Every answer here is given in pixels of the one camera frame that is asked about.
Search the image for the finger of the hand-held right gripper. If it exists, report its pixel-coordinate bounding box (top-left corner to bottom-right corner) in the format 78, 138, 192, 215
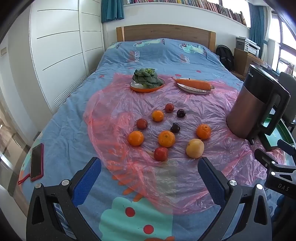
277, 140, 296, 158
254, 148, 296, 198

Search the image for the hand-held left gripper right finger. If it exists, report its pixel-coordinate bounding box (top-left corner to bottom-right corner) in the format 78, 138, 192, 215
197, 157, 273, 241

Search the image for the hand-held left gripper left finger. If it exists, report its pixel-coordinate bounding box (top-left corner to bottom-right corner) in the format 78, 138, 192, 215
26, 157, 102, 241

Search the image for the green tray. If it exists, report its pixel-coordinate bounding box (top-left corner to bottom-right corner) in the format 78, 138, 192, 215
262, 111, 292, 150

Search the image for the yellow pear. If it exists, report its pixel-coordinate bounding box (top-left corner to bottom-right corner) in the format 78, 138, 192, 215
186, 138, 205, 159

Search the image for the bumpy orange tangerine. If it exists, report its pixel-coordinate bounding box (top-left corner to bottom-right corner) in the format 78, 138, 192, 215
196, 124, 212, 140

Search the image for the orange with green stem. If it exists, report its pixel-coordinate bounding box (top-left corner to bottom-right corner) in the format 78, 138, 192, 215
158, 130, 176, 148

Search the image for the smooth orange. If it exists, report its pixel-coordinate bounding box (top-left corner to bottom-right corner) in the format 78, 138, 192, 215
152, 110, 164, 122
128, 131, 144, 146

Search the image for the dark blue cloth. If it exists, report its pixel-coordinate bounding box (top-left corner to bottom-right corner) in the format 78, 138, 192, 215
273, 195, 296, 232

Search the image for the phone in red case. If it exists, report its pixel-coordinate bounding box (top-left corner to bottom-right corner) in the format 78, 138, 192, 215
30, 143, 44, 182

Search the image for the brown metallic electric kettle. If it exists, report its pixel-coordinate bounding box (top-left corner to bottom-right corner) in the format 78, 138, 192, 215
226, 64, 291, 145

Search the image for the grey chair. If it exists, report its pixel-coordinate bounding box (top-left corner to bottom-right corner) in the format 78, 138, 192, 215
277, 72, 296, 132

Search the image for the pink plastic sheet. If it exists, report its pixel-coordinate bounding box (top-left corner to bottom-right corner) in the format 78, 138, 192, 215
83, 73, 289, 215

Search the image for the white oval plate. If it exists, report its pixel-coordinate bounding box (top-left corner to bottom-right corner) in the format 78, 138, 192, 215
177, 79, 212, 95

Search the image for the wooden drawer cabinet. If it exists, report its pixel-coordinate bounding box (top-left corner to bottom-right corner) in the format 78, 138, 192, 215
233, 48, 264, 79

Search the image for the orange carrot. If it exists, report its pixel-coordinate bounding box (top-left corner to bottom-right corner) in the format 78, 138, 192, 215
171, 76, 215, 91

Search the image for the window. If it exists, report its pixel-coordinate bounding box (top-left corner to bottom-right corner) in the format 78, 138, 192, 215
268, 11, 296, 77

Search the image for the orange rimmed plate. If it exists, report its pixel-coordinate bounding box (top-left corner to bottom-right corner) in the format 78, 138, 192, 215
129, 77, 165, 93

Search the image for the black backpack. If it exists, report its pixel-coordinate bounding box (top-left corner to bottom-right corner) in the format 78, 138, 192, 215
216, 45, 234, 70

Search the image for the white grey printer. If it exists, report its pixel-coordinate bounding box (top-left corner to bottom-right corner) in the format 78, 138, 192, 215
236, 37, 260, 55

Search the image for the green bok choy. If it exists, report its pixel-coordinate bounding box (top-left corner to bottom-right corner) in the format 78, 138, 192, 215
133, 68, 163, 88

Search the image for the long teal curtain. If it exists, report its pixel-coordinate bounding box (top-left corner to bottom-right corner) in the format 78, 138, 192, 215
248, 2, 269, 61

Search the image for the white wardrobe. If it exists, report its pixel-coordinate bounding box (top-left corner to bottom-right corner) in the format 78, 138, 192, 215
29, 0, 104, 112

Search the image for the wooden headboard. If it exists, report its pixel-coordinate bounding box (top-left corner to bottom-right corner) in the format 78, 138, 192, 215
116, 24, 216, 50

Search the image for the row of books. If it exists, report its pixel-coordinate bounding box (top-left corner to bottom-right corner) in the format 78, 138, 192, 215
124, 0, 247, 25

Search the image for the short teal curtain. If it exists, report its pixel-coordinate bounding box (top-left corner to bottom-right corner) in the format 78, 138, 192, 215
101, 0, 125, 23

